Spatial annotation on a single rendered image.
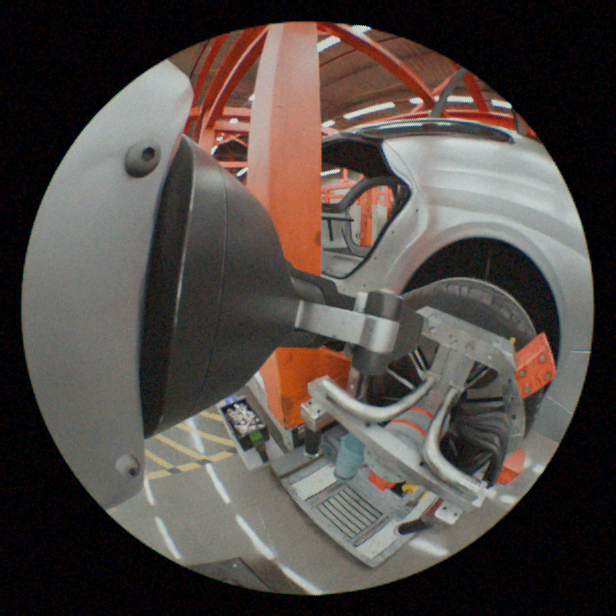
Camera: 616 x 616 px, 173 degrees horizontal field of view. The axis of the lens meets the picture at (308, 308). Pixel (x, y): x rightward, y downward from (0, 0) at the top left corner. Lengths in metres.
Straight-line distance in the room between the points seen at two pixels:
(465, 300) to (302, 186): 0.46
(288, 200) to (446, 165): 0.56
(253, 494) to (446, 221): 1.57
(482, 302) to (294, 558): 1.31
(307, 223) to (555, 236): 0.78
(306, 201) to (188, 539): 1.65
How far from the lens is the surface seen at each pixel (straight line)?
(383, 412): 0.34
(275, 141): 0.55
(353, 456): 0.61
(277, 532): 1.28
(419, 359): 0.59
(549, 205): 0.78
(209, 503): 1.40
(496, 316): 0.47
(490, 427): 0.37
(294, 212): 0.53
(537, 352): 0.41
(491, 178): 0.77
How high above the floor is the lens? 1.27
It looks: 23 degrees down
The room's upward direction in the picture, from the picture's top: straight up
